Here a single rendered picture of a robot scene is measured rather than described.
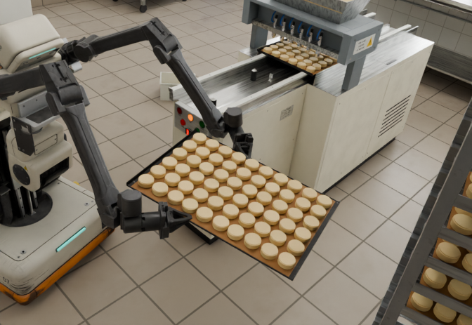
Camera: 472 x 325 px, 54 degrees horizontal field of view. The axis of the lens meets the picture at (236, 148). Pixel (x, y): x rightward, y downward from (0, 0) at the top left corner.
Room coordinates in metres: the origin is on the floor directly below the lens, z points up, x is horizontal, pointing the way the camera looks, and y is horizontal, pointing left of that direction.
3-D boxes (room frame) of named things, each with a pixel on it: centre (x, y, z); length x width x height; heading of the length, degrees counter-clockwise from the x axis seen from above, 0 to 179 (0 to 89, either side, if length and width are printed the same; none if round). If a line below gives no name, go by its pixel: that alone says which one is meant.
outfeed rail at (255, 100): (2.57, -0.51, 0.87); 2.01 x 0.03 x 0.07; 141
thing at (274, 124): (2.19, -0.01, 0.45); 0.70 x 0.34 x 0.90; 141
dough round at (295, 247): (0.98, -0.21, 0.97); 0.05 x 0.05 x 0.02
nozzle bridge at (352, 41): (2.58, -0.33, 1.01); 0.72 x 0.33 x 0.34; 51
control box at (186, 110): (1.91, 0.22, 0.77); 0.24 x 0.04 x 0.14; 51
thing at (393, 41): (2.82, -0.79, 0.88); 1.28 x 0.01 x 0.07; 141
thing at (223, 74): (2.76, -0.29, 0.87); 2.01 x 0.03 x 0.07; 141
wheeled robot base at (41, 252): (1.70, 1.04, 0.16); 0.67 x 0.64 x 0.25; 64
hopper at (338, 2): (2.58, -0.33, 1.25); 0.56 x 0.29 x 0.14; 51
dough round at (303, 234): (1.04, -0.24, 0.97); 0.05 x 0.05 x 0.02
